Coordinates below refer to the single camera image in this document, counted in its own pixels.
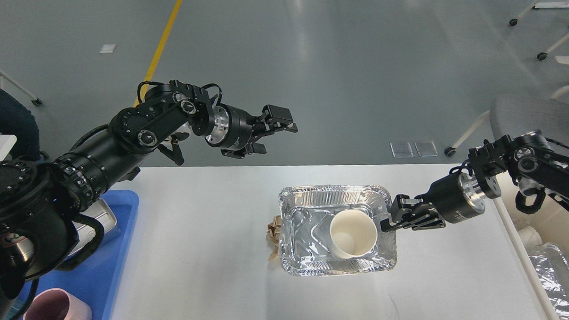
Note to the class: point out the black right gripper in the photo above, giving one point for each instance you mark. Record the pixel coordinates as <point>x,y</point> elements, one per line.
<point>457,197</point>

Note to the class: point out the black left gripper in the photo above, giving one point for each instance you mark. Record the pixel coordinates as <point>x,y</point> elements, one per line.
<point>235,131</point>

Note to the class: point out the white paper cup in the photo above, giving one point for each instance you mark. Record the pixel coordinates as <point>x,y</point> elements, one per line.
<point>352,234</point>

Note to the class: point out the aluminium foil tray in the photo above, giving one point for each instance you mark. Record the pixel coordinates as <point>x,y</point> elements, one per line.
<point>306,214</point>

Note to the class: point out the square stainless steel dish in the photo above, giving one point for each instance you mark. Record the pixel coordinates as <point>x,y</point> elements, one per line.
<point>100,211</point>

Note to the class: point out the pink mug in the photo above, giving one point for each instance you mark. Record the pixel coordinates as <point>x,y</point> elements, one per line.
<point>57,304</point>

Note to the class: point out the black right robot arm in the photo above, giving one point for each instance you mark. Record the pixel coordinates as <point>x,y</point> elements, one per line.
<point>536,170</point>

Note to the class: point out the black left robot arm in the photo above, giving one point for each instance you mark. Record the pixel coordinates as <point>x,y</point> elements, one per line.
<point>42,225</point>

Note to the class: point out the left floor socket plate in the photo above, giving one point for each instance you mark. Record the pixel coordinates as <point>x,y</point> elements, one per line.
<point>402,149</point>

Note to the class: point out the floor socket plate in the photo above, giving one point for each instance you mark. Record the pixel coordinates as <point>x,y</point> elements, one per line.
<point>402,149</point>
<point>426,148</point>

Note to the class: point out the right floor socket plate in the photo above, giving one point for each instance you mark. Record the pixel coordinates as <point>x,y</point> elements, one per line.
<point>426,148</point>

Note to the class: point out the crumpled brown paper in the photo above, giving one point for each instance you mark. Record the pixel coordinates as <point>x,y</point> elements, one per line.
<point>273,233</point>

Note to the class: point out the white cup in bin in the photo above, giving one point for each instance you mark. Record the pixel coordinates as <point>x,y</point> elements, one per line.
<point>529,237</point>

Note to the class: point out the beige plastic bin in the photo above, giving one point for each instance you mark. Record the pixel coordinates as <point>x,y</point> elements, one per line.
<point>551,221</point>

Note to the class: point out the grey office chair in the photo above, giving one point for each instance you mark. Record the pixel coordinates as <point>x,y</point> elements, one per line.
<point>516,115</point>

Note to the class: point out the foil tray in bin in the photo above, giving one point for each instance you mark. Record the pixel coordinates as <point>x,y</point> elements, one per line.
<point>552,268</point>

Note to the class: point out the blue plastic tray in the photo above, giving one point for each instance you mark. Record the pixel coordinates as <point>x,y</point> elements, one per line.
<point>97,280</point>

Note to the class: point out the seated person in jeans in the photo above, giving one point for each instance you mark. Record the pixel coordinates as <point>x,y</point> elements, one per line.
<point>17,120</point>

